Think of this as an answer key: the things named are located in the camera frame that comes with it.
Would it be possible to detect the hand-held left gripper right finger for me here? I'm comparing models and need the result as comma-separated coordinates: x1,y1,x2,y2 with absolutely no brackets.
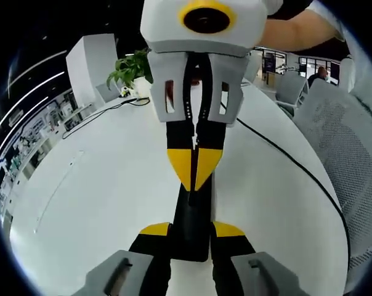
210,220,310,296

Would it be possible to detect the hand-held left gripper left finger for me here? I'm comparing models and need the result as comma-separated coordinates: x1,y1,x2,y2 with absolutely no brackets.
71,221,174,296

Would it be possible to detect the black remote control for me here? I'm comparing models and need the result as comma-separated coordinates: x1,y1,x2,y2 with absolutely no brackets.
172,181,218,263

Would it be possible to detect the green potted plant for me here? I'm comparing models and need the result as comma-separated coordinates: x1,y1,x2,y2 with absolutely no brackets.
105,49,153,92

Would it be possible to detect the white planter box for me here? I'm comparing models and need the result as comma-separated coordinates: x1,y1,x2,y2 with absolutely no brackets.
132,76,153,98

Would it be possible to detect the wide white square column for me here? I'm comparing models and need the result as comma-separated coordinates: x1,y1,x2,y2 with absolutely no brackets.
65,33,119,104

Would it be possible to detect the light grey office chair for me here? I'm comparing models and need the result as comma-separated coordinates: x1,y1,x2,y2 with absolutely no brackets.
275,72,310,115

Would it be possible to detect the grey mesh office chair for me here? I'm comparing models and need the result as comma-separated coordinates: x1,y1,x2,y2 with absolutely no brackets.
292,78,372,294

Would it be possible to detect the thick black cable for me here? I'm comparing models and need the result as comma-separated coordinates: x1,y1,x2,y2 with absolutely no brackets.
235,117,352,269

